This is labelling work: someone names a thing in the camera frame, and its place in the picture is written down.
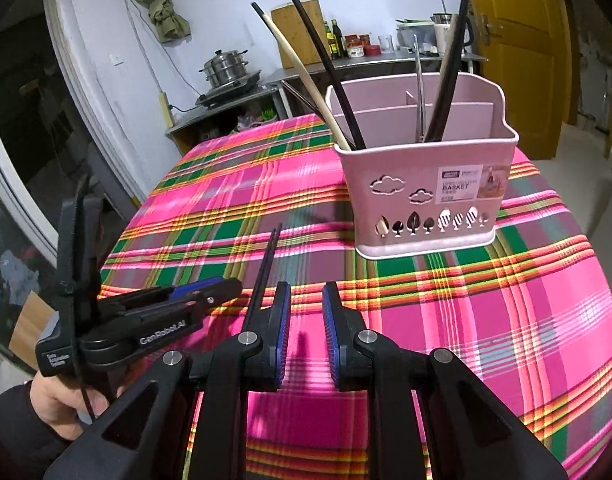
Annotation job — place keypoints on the green hanging cloth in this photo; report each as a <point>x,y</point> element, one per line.
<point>158,5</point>

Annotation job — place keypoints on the white wall socket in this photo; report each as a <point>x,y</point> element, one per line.
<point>117,59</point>

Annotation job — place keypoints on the black induction cooker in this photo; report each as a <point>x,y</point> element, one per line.
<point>230,89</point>

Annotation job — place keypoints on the cardboard box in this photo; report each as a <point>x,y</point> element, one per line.
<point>33,330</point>

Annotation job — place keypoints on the person's left hand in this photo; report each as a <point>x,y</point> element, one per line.
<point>55,400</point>

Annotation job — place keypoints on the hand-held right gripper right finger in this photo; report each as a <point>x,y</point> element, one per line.
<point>331,332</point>

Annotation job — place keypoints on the dark oil bottle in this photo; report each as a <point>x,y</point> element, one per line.
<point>328,42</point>
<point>337,40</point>

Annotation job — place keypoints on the stainless steel steamer pot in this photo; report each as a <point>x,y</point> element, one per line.
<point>225,67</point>

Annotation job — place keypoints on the white arched door frame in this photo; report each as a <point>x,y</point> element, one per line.
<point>85,110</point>

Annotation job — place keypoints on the wooden cutting board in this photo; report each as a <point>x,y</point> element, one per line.
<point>286,20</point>

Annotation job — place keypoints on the yellow wooden door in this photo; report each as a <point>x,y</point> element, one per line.
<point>521,60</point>

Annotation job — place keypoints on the person's left forearm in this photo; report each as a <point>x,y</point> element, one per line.
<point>15,435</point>

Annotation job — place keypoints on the pink plaid tablecloth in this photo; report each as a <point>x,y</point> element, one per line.
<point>436,335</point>

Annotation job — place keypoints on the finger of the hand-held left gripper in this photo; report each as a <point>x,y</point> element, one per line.
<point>195,287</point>
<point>223,292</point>

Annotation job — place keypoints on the pink plastic utensil basket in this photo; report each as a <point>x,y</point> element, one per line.
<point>411,175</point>

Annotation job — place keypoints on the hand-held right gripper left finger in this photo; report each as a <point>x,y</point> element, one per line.
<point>282,332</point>

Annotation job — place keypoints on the metal spoon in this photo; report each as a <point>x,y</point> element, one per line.
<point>419,90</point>

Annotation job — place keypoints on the yellow power strip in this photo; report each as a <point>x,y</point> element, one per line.
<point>165,110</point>

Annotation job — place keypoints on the clear drinking glass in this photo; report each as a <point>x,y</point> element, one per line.
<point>386,45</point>

